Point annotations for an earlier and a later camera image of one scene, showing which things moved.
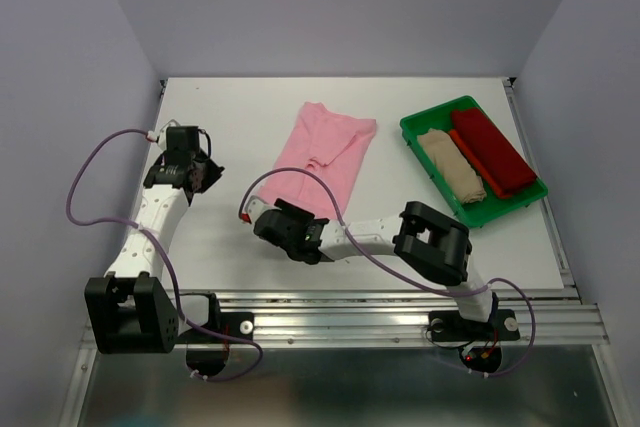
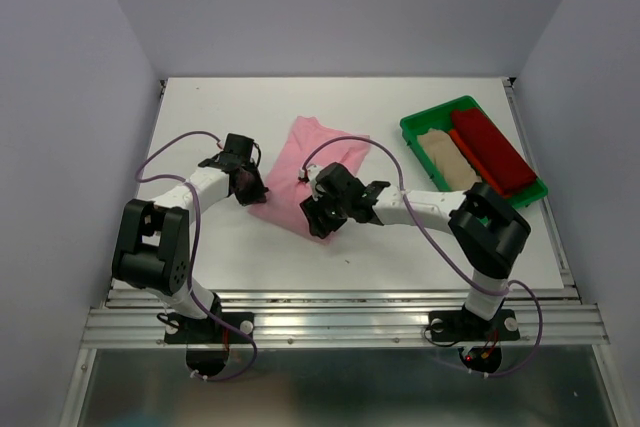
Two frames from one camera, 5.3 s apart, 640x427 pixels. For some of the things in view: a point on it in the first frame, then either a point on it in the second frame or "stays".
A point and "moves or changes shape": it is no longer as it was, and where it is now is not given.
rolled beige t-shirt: [465, 181] stays
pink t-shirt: [325, 144] moves or changes shape
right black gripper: [288, 209] to [311, 208]
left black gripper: [213, 173] to [257, 194]
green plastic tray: [489, 208] stays
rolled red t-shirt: [499, 159] stays
